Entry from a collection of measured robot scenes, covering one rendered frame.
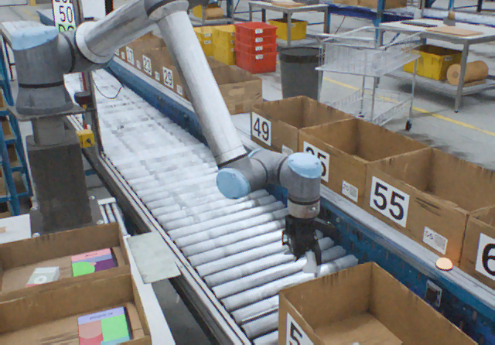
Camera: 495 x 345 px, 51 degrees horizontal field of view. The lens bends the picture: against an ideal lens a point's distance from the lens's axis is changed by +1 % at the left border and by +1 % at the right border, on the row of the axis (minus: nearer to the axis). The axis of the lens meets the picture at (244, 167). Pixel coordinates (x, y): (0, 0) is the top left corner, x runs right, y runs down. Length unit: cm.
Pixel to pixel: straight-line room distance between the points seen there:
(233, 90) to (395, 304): 161
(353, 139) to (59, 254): 122
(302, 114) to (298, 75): 305
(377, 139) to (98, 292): 119
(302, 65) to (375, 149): 345
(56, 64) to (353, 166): 106
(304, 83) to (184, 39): 421
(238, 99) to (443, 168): 124
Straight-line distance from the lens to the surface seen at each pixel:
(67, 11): 287
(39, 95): 188
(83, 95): 251
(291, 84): 559
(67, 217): 203
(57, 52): 189
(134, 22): 171
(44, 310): 159
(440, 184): 192
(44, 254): 186
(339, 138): 214
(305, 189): 141
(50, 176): 196
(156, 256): 179
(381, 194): 169
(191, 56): 139
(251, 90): 277
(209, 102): 137
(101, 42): 185
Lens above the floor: 171
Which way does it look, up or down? 23 degrees down
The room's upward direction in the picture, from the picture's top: 1 degrees counter-clockwise
